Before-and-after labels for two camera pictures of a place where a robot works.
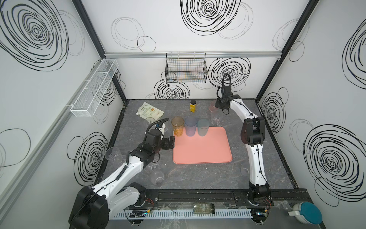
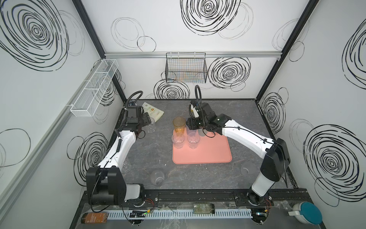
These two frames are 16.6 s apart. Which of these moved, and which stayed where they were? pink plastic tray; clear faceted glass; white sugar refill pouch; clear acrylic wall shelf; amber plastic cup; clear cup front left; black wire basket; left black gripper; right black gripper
Moved: right black gripper; clear faceted glass; left black gripper
Stayed: amber plastic cup; clear cup front left; white sugar refill pouch; clear acrylic wall shelf; pink plastic tray; black wire basket
